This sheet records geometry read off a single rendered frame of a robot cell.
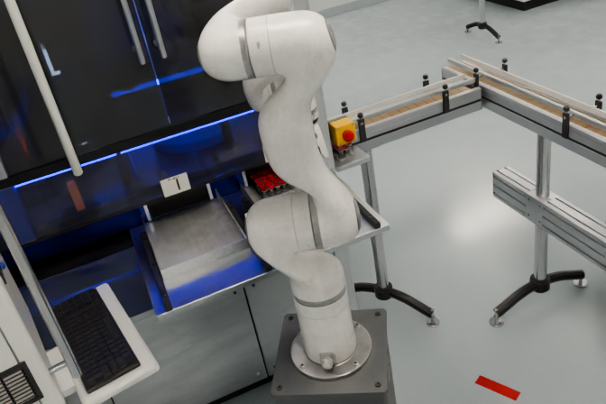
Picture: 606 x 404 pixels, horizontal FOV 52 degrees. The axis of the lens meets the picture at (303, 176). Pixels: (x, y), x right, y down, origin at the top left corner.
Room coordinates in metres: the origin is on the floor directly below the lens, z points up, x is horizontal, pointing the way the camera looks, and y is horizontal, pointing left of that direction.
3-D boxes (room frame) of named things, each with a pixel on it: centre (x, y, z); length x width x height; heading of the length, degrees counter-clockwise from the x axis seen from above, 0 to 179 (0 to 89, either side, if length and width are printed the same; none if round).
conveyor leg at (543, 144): (1.95, -0.89, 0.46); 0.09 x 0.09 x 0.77; 17
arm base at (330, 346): (1.06, 0.01, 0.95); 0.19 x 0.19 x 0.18
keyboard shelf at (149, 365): (1.31, 0.68, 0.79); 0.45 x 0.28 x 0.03; 28
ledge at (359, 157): (1.96, -0.16, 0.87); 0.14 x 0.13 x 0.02; 17
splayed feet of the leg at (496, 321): (1.95, -0.89, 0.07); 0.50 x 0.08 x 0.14; 107
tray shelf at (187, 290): (1.61, 0.18, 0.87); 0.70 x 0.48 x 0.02; 107
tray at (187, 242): (1.62, 0.37, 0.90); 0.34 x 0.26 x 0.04; 17
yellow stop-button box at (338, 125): (1.91, -0.16, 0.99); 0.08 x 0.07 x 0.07; 17
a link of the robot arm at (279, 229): (1.06, 0.04, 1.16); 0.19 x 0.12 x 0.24; 85
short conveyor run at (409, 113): (2.13, -0.39, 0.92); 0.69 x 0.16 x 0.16; 107
